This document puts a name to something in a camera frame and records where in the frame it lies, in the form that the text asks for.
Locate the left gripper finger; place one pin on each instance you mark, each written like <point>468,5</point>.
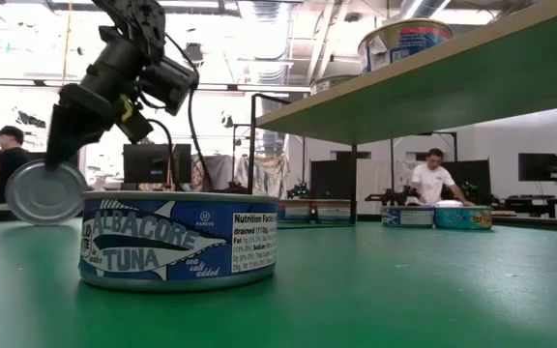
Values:
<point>73,135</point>

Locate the silver-lid seafood can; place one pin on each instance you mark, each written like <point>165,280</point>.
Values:
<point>329,84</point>
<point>41,198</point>

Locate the blue albacore tuna can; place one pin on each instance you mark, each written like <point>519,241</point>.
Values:
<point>162,241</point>
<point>406,217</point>

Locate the teal label seafood can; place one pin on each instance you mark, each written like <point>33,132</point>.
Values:
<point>462,218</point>

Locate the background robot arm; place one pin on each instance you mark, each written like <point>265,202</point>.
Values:
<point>299,191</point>
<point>237,187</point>
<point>392,197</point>

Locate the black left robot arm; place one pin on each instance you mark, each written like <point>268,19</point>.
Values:
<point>138,19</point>

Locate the yellow tag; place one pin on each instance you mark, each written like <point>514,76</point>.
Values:
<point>126,108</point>

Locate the person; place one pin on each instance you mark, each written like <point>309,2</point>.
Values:
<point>430,181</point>
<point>10,164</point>

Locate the black ceiling lamp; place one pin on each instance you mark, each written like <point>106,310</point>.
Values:
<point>194,52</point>

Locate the black monitor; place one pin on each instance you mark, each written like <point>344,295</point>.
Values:
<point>539,166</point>
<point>155,163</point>

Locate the grey draped cloth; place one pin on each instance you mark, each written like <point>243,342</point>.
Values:
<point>216,171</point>

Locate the black partition panel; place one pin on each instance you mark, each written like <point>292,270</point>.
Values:
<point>479,169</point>
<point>329,181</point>

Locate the green table mat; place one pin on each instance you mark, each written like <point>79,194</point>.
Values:
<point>356,299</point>

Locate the small white round object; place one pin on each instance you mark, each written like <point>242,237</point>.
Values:
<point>448,203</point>

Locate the black background table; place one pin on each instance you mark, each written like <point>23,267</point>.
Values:
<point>525,199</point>

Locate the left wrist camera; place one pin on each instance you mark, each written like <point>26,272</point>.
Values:
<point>169,84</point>

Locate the silver ventilation duct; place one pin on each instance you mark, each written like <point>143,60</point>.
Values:
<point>423,7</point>

